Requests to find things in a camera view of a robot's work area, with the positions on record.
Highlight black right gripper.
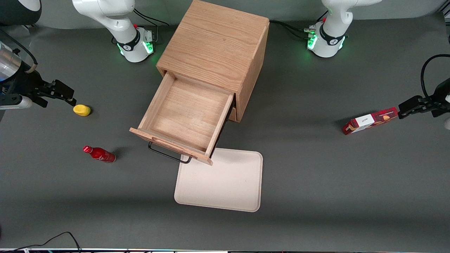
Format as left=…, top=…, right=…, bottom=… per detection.
left=0, top=63, right=77, bottom=108

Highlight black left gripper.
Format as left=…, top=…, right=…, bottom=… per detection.
left=398, top=78, right=450, bottom=119

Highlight wooden drawer with long handle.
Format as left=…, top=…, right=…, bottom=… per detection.
left=129, top=71, right=235, bottom=166

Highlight wooden drawer cabinet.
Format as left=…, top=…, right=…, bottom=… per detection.
left=156, top=0, right=270, bottom=123

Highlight yellow lemon toy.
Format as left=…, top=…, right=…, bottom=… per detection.
left=73, top=104, right=91, bottom=117

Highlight red snack box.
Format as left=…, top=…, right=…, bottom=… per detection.
left=342, top=106, right=399, bottom=136

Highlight small red bottle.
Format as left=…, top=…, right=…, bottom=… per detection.
left=83, top=145, right=116, bottom=164

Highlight cream rectangular tray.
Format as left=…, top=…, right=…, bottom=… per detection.
left=174, top=148, right=263, bottom=213

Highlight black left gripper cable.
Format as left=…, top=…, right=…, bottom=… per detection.
left=420, top=54, right=450, bottom=100

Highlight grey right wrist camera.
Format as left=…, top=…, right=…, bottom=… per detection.
left=0, top=97, right=33, bottom=110

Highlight long black drawer handle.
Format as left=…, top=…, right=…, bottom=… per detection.
left=148, top=141, right=193, bottom=164

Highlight thin black cable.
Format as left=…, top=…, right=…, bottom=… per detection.
left=0, top=231, right=82, bottom=253

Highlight thick black cable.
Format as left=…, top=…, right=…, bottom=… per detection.
left=269, top=19, right=311, bottom=40

